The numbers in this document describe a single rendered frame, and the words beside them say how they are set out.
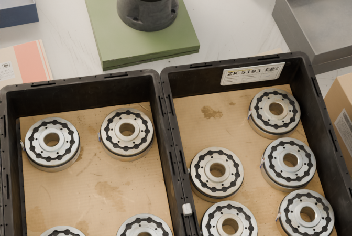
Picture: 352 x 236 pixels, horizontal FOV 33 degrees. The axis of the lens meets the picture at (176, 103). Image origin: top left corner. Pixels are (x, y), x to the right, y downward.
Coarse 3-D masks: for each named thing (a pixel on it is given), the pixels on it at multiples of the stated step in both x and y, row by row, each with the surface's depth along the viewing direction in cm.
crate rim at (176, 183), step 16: (48, 80) 110; (64, 80) 111; (80, 80) 111; (96, 80) 111; (112, 80) 112; (160, 80) 112; (0, 96) 108; (160, 96) 110; (0, 112) 106; (160, 112) 109; (0, 128) 105; (176, 160) 104; (176, 176) 103; (176, 192) 101
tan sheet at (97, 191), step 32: (96, 128) 117; (96, 160) 114; (32, 192) 110; (64, 192) 110; (96, 192) 111; (128, 192) 111; (160, 192) 112; (32, 224) 107; (64, 224) 107; (96, 224) 108
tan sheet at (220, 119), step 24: (192, 96) 122; (216, 96) 123; (240, 96) 123; (192, 120) 120; (216, 120) 120; (240, 120) 120; (192, 144) 117; (216, 144) 117; (240, 144) 118; (264, 144) 118; (192, 192) 112; (240, 192) 113; (264, 192) 113; (288, 192) 114; (264, 216) 111
